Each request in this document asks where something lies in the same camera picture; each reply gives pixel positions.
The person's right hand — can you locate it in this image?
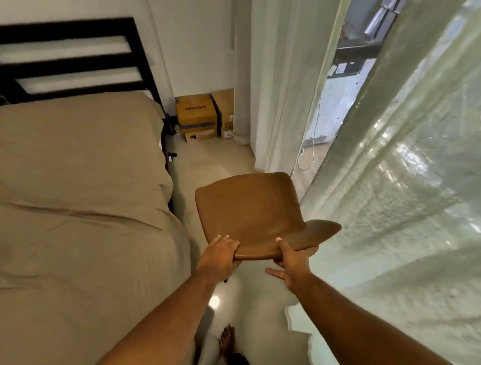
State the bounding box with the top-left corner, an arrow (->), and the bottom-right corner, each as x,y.
264,237 -> 320,293

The person's left hand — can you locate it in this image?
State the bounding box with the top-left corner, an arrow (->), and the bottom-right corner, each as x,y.
194,235 -> 243,285

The brown chair with black legs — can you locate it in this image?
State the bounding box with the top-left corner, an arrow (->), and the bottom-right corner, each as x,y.
194,171 -> 343,262

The person's left forearm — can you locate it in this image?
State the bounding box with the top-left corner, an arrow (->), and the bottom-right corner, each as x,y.
98,274 -> 226,365

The person's right forearm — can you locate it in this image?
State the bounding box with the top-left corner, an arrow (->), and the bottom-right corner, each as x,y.
289,274 -> 452,365

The person's foot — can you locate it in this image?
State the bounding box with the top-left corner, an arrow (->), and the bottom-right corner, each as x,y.
218,323 -> 237,358

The bed with taupe sheet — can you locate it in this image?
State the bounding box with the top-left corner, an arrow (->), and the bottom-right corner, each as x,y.
0,90 -> 192,365

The sheer white curtain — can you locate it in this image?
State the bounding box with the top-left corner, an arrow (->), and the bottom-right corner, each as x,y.
231,0 -> 353,177
284,0 -> 481,365

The cardboard box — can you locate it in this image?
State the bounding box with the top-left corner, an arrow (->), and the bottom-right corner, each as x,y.
211,89 -> 236,140
175,93 -> 219,142

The black slatted headboard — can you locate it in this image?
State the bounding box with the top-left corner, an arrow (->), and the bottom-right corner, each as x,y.
0,17 -> 177,212

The white hanging cable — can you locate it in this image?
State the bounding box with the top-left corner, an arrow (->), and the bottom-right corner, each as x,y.
296,98 -> 324,172

